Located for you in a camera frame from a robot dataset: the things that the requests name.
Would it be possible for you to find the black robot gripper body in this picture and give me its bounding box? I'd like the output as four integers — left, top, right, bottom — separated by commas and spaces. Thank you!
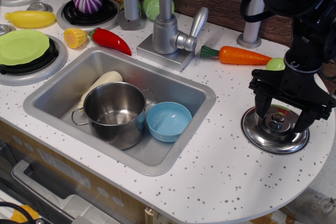
249, 50, 335, 119

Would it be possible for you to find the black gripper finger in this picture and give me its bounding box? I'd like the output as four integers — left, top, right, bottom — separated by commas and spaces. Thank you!
255, 89, 272, 118
293, 106, 319, 133

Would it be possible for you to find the steel pot lid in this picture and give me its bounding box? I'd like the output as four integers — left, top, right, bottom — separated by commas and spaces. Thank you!
241, 105, 309, 155

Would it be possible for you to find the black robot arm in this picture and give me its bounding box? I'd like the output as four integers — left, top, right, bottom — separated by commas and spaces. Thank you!
240, 0, 335, 132

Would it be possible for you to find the stainless steel pot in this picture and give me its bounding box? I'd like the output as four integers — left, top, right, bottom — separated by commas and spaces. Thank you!
71, 82, 157, 150

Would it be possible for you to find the light green toy pear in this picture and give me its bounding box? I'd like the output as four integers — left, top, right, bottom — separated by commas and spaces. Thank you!
266, 58, 286, 71

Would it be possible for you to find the orange toy carrot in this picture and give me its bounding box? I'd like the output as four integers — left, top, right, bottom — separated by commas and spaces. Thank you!
200, 46, 272, 65

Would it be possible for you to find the light blue bowl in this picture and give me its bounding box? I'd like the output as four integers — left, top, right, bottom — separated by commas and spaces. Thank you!
146, 102, 192, 143

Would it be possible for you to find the silver toy faucet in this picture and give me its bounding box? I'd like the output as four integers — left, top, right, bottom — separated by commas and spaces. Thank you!
137, 0, 208, 72

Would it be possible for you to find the green toy cabbage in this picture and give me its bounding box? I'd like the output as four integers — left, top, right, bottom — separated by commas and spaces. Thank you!
142, 0, 160, 22

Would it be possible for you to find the white toy daikon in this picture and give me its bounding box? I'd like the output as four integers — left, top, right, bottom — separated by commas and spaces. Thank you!
76, 71, 123, 110

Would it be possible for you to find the red toy chili pepper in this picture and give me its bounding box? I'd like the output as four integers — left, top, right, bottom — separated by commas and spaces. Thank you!
89, 28, 132, 56

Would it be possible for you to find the back right stove burner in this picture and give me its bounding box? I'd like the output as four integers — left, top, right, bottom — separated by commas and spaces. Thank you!
56, 0, 120, 32

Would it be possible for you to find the yellow toy corn piece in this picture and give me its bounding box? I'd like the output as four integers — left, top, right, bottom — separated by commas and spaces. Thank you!
64, 28, 88, 49

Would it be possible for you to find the silver sink basin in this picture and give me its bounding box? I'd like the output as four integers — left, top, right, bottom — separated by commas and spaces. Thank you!
23, 47, 216, 176

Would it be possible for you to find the toy oven door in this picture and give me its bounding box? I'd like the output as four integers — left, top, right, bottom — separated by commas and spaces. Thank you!
0, 140, 148, 224

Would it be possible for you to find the front left stove burner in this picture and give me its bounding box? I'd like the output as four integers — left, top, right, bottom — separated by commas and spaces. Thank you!
0, 34, 68, 87

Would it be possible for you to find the silver stove knob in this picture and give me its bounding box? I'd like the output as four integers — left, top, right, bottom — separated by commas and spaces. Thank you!
27, 2, 53, 13
0, 24, 16, 36

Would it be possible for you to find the yellow toy banana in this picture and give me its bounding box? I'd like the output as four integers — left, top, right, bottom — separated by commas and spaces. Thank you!
5, 10, 56, 28

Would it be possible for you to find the light green plate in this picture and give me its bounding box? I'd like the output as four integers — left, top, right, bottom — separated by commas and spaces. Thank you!
1, 30, 50, 66

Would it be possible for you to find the yellow object under counter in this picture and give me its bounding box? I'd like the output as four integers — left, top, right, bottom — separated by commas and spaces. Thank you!
10, 205, 39, 223

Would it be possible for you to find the right silver post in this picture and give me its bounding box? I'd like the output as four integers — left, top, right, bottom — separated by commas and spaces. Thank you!
237, 0, 265, 49

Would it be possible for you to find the silver post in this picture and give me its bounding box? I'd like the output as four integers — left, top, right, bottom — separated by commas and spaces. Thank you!
237, 0, 265, 49
117, 0, 141, 30

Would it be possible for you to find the left silver post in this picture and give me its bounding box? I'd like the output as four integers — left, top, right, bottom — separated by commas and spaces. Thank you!
117, 0, 141, 30

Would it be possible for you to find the black cable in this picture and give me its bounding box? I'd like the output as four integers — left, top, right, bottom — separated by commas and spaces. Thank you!
0, 202, 40, 224

